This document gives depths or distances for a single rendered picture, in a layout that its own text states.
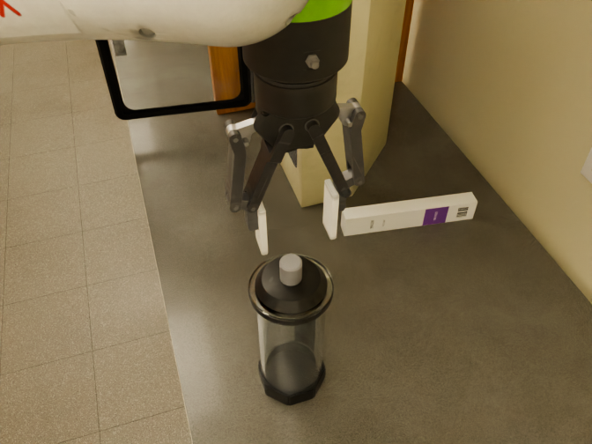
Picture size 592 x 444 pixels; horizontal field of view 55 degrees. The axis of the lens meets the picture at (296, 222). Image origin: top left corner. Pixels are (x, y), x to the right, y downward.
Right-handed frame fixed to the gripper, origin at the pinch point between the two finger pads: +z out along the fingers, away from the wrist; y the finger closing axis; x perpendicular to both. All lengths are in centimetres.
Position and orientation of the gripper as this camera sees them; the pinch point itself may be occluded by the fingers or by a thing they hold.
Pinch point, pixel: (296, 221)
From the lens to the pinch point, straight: 64.4
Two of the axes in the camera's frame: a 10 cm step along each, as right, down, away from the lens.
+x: 2.9, 6.9, -6.7
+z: 0.0, 7.0, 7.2
